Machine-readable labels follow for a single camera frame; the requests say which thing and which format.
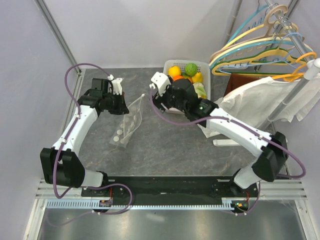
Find clear polka dot zip bag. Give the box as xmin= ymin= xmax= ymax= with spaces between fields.
xmin=109 ymin=93 xmax=146 ymax=148

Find white cauliflower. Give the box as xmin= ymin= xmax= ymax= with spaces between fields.
xmin=193 ymin=82 xmax=207 ymax=99

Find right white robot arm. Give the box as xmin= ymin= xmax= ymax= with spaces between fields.
xmin=150 ymin=72 xmax=288 ymax=197

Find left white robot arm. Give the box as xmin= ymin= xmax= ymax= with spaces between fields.
xmin=40 ymin=78 xmax=129 ymax=197

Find orange fruit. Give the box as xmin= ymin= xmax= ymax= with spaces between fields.
xmin=172 ymin=75 xmax=184 ymax=81

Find small tangerine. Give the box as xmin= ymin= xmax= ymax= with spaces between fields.
xmin=185 ymin=76 xmax=193 ymax=84

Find yellow lemon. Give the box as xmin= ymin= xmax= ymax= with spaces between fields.
xmin=168 ymin=65 xmax=182 ymax=77

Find small yellow pepper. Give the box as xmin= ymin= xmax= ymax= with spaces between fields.
xmin=191 ymin=72 xmax=203 ymax=84

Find green bumpy fruit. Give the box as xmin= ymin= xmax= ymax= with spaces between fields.
xmin=184 ymin=63 xmax=198 ymax=77

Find white perforated plastic basket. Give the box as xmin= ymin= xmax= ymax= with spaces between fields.
xmin=163 ymin=59 xmax=211 ymax=100

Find yellow clothes hanger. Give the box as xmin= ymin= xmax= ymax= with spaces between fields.
xmin=211 ymin=22 xmax=314 ymax=76

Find white rack base foot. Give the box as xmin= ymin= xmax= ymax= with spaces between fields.
xmin=212 ymin=139 xmax=240 ymax=147

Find brown folded cloth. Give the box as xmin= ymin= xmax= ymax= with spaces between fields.
xmin=223 ymin=73 xmax=260 ymax=97

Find white cloth garment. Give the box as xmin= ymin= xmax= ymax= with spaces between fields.
xmin=214 ymin=74 xmax=320 ymax=129

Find beige clothes hanger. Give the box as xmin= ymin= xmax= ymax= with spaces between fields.
xmin=208 ymin=4 xmax=291 ymax=66

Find orange clothes hanger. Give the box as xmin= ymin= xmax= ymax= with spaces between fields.
xmin=271 ymin=52 xmax=317 ymax=82

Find green clothes hanger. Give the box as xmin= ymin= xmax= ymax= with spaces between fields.
xmin=211 ymin=47 xmax=306 ymax=77

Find chrome clothes rack pole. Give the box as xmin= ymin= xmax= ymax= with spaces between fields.
xmin=264 ymin=0 xmax=320 ymax=123

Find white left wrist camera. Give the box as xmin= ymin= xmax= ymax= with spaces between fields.
xmin=107 ymin=74 xmax=123 ymax=95

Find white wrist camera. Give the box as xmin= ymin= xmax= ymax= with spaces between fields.
xmin=149 ymin=71 xmax=171 ymax=97
xmin=107 ymin=74 xmax=123 ymax=95

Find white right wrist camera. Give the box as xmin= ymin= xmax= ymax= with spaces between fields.
xmin=149 ymin=71 xmax=171 ymax=97

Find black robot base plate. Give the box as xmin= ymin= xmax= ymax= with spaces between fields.
xmin=80 ymin=175 xmax=259 ymax=207

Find aluminium frame post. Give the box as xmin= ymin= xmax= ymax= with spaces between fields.
xmin=34 ymin=0 xmax=77 ymax=66

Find slotted cable duct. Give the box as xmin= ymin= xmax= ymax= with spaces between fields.
xmin=46 ymin=198 xmax=235 ymax=211

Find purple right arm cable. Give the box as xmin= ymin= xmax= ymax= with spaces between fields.
xmin=148 ymin=89 xmax=307 ymax=217

